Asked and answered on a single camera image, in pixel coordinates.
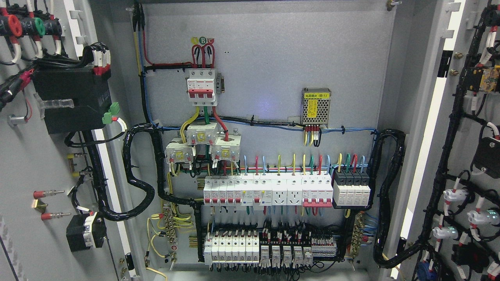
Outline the white socket breaker row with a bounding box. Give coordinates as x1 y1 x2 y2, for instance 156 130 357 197
203 172 333 210

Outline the white current transformer top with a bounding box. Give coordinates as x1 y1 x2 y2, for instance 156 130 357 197
186 123 218 145

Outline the brass ground bar left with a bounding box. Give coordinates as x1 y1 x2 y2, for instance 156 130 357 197
163 204 178 270

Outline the white current transformer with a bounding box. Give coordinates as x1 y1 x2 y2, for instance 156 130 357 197
164 138 195 164
186 123 218 145
211 135 241 162

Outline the white rotary selector switch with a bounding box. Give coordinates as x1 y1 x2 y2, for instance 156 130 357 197
66 212 107 252

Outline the black digital power meter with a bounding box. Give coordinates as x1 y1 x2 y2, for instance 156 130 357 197
33 66 111 135

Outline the grey cabinet door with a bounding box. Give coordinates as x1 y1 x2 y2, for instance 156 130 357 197
1 0 141 281
377 0 500 281

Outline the relay terminal row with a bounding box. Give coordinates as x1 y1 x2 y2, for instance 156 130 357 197
203 221 338 274

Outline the black white surge protector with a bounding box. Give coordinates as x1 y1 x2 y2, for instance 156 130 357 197
332 169 370 210

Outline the white current transformer right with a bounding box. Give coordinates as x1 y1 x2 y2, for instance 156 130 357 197
211 135 241 162

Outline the brass ground bar right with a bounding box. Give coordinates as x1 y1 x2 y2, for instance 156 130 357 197
350 212 364 259

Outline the brass ground bar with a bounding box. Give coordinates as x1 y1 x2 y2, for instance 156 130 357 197
163 204 178 270
350 212 364 259

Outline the black cable conduit left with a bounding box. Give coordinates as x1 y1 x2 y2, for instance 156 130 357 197
84 123 204 222

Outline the red white main breaker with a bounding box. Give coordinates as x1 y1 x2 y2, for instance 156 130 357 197
186 69 223 107

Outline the white current transformer left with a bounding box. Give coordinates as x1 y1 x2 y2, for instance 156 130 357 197
164 138 195 164

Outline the metal mesh power supply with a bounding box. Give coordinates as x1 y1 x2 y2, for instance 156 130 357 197
301 87 332 126

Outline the black cable conduit loop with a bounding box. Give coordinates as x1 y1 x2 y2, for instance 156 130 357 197
368 129 405 269

